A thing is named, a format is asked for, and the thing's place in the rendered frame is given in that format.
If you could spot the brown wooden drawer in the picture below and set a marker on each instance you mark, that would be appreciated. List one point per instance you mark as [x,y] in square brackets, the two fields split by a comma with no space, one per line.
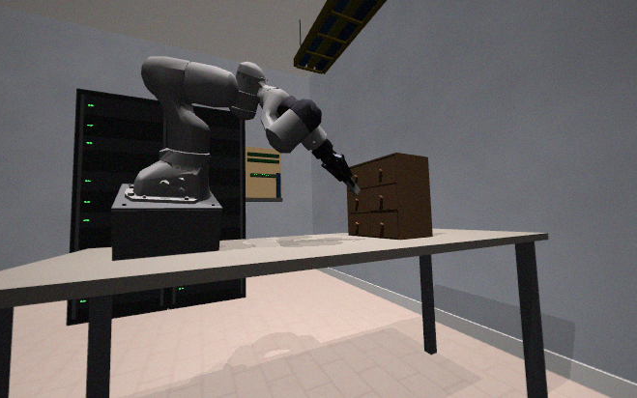
[384,225]
[360,202]
[360,175]
[382,171]
[359,224]
[383,198]

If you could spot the brown wooden chest of drawers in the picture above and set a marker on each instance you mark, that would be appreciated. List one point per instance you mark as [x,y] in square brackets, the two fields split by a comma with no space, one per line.
[413,196]

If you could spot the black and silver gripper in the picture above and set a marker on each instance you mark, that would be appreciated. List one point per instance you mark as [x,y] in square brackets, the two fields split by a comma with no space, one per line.
[336,165]

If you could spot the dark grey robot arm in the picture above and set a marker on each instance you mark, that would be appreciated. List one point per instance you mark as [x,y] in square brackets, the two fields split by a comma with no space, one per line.
[181,175]

